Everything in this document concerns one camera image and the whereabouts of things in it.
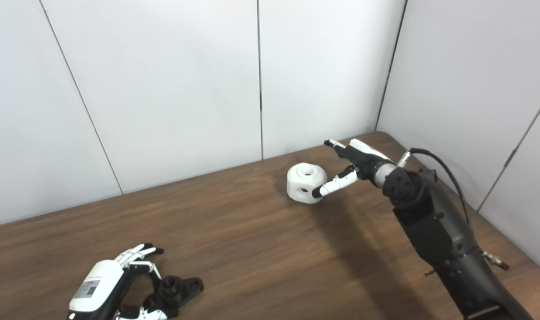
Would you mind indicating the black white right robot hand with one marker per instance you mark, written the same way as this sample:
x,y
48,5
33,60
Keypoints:
x,y
363,160

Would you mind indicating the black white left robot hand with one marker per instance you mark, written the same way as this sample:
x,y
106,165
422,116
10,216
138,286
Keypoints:
x,y
98,282

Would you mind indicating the round white piece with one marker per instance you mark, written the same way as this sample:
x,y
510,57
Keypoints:
x,y
303,178

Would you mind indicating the black flanged holder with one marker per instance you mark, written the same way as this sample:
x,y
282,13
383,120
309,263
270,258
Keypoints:
x,y
181,289

